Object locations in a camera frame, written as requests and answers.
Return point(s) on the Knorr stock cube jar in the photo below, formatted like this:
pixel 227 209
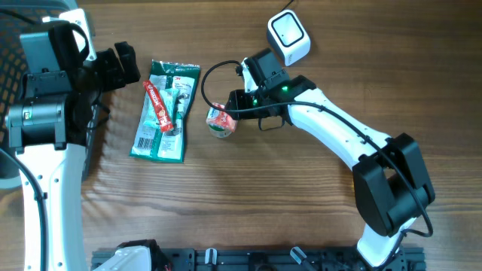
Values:
pixel 220 131

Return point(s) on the grey plastic shopping basket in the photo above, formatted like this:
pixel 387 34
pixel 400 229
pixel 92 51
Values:
pixel 13 65

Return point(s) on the red white stock cube packet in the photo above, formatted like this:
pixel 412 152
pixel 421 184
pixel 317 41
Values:
pixel 220 118

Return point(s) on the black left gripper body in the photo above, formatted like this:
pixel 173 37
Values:
pixel 105 73

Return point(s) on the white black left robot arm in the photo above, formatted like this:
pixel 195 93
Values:
pixel 48 131

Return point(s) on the white barcode scanner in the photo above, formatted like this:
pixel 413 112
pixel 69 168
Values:
pixel 288 37

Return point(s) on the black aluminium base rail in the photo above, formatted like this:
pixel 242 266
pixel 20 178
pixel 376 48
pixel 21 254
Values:
pixel 148 255

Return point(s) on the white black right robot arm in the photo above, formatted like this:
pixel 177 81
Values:
pixel 391 182

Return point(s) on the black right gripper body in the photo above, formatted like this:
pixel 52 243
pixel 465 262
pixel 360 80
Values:
pixel 242 100

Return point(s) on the green 3M product package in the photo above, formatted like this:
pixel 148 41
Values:
pixel 176 84

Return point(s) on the red Nescafe stick sachet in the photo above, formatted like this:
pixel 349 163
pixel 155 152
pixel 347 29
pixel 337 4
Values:
pixel 160 110

